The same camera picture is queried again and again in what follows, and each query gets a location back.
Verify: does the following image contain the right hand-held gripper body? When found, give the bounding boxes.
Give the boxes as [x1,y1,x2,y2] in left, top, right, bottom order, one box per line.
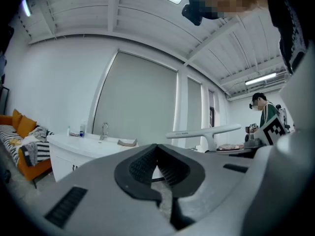
[242,49,315,236]

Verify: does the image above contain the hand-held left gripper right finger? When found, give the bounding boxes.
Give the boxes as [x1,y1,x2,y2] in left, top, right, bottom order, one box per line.
[157,144,252,236]

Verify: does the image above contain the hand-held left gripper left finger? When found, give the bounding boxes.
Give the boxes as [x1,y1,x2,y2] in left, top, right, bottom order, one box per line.
[44,143,177,236]

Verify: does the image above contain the white squeegee orange grip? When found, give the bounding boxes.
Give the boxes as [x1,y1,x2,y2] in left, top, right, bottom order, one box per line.
[165,123,242,153]

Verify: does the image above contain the brown cardboard piece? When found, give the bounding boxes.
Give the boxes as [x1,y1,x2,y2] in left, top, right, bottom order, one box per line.
[117,138,138,148]

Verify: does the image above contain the dark work table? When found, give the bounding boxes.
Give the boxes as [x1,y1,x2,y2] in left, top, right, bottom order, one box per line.
[205,147,255,158]

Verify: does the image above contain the pink cloth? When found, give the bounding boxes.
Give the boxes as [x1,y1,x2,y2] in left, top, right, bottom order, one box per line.
[219,144,245,150]

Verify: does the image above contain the chrome faucet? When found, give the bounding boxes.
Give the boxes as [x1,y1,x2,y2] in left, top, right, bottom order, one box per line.
[99,122,109,141]

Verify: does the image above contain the long ceiling tube light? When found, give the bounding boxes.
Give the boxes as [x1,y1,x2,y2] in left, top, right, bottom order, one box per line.
[244,72,277,86]

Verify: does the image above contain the wide grey roller blind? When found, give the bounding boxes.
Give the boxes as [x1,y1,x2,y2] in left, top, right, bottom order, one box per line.
[92,51,178,146]

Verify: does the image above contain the black white striped blanket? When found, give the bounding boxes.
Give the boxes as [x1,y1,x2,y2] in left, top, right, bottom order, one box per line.
[0,124,55,167]

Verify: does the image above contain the grey crumpled clothes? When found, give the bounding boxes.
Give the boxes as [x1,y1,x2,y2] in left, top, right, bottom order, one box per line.
[28,126,48,143]

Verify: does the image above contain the orange sofa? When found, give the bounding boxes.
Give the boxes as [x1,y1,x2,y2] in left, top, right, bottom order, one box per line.
[0,109,53,189]

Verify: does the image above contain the orange cushion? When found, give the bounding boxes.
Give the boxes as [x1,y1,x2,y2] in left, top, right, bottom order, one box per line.
[12,109,24,131]
[16,115,38,139]

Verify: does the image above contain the person's black printed shirt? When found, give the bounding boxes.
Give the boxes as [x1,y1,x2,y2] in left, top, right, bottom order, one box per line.
[266,0,310,75]

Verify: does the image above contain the small yellow item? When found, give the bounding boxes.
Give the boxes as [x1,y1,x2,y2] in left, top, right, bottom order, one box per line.
[8,137,24,147]

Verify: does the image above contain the black head camera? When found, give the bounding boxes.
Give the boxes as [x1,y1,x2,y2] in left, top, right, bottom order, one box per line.
[181,0,205,27]

